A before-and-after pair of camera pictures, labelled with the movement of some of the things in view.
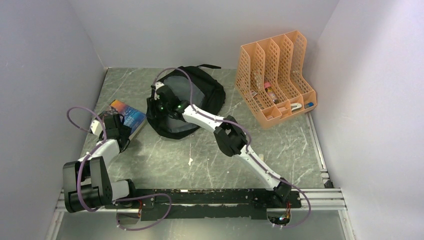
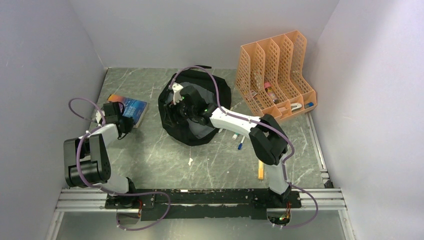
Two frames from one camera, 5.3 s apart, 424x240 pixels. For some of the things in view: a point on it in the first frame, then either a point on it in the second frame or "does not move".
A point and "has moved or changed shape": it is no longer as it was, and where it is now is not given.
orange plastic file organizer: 270,79 does not move
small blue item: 311,104 does not move
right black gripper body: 161,109 → 184,111
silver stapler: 296,106 does not move
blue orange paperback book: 133,117 has moved or changed shape
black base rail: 211,204 does not move
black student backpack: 196,86 has moved or changed shape
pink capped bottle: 271,92 does not move
